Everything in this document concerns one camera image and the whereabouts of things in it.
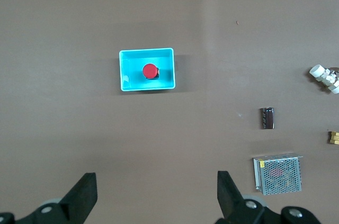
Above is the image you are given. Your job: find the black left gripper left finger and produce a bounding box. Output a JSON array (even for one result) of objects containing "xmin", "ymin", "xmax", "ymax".
[{"xmin": 0, "ymin": 172, "xmax": 97, "ymax": 224}]

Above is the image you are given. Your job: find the perforated metal power supply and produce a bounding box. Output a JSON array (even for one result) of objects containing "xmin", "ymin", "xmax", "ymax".
[{"xmin": 252, "ymin": 153, "xmax": 304, "ymax": 196}]

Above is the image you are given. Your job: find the cyan plastic bin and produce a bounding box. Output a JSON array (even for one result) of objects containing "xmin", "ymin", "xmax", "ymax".
[{"xmin": 118, "ymin": 47, "xmax": 176, "ymax": 92}]

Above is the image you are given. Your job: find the red push button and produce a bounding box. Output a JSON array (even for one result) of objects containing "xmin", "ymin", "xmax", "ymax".
[{"xmin": 141, "ymin": 63, "xmax": 160, "ymax": 80}]

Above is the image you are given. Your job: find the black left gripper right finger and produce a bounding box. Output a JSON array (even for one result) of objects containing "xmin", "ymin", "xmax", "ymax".
[{"xmin": 216, "ymin": 171, "xmax": 322, "ymax": 224}]

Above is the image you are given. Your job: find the dark brown cylindrical capacitor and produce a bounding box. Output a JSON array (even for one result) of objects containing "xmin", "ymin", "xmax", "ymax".
[{"xmin": 259, "ymin": 106, "xmax": 275, "ymax": 130}]

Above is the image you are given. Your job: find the brass valve with red handle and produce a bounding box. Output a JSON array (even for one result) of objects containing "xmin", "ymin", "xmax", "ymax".
[{"xmin": 328, "ymin": 130, "xmax": 339, "ymax": 145}]

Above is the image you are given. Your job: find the white metal pipe fitting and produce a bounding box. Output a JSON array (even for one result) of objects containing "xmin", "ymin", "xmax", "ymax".
[{"xmin": 309, "ymin": 64, "xmax": 339, "ymax": 94}]

